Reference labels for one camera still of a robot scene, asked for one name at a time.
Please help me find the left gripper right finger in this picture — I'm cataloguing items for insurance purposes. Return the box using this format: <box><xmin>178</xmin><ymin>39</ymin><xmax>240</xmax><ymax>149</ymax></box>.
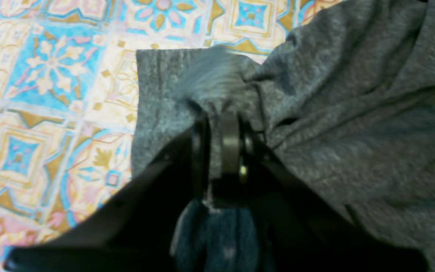
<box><xmin>217</xmin><ymin>114</ymin><xmax>429</xmax><ymax>272</ymax></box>

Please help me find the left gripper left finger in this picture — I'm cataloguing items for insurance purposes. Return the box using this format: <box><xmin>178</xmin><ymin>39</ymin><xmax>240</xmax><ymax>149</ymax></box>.
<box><xmin>4</xmin><ymin>114</ymin><xmax>210</xmax><ymax>272</ymax></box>

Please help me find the patterned tile tablecloth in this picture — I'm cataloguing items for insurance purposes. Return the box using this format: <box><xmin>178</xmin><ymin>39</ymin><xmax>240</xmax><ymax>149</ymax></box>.
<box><xmin>0</xmin><ymin>0</ymin><xmax>337</xmax><ymax>272</ymax></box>

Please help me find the grey t-shirt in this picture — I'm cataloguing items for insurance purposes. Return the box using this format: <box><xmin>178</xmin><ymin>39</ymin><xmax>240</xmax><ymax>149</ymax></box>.
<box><xmin>131</xmin><ymin>0</ymin><xmax>435</xmax><ymax>272</ymax></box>

